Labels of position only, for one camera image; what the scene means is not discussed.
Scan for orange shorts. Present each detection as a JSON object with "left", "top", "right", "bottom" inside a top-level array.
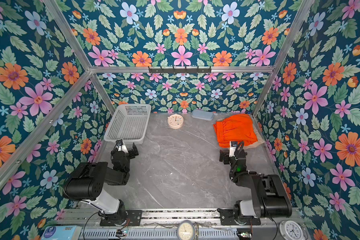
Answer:
[{"left": 213, "top": 114, "right": 258, "bottom": 148}]

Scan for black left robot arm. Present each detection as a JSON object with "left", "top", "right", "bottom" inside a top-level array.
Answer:
[{"left": 63, "top": 140, "right": 139, "bottom": 226}]

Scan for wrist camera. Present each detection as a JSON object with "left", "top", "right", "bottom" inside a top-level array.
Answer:
[
  {"left": 115, "top": 139, "right": 129, "bottom": 154},
  {"left": 229, "top": 141, "right": 238, "bottom": 158}
]

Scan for black wall hook rail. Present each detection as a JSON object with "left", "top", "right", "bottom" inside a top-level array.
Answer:
[{"left": 148, "top": 67, "right": 212, "bottom": 74}]

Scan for beige round front clock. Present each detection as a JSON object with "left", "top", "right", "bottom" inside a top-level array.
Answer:
[{"left": 177, "top": 220, "right": 196, "bottom": 240}]

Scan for beige drawstring shorts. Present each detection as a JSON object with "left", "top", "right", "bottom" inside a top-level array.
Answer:
[{"left": 217, "top": 125, "right": 265, "bottom": 150}]

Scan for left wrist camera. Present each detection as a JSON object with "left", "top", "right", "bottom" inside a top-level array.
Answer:
[{"left": 115, "top": 139, "right": 129, "bottom": 154}]

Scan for blue tissue pack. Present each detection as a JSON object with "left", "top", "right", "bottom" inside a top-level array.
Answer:
[{"left": 41, "top": 226, "right": 82, "bottom": 240}]

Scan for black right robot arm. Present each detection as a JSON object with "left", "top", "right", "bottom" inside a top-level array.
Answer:
[{"left": 219, "top": 149, "right": 293, "bottom": 225}]

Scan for white plastic laundry basket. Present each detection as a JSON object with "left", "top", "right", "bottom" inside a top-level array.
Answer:
[{"left": 104, "top": 104, "right": 152, "bottom": 145}]

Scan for pink round alarm clock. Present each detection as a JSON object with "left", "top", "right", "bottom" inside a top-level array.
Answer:
[{"left": 167, "top": 114, "right": 184, "bottom": 130}]

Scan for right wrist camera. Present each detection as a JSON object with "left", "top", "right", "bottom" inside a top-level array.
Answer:
[{"left": 229, "top": 141, "right": 238, "bottom": 158}]

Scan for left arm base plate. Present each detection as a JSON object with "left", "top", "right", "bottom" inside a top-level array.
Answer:
[{"left": 98, "top": 210, "right": 143, "bottom": 227}]

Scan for white round corner clock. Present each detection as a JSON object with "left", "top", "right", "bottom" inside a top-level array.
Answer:
[{"left": 279, "top": 220, "right": 306, "bottom": 240}]

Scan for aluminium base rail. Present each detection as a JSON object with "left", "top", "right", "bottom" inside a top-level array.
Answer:
[{"left": 57, "top": 208, "right": 311, "bottom": 240}]

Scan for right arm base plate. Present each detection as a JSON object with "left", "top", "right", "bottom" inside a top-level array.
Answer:
[{"left": 217, "top": 209, "right": 261, "bottom": 226}]

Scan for grey-blue pencil case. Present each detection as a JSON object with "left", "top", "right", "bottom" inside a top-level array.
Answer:
[{"left": 192, "top": 110, "right": 215, "bottom": 121}]

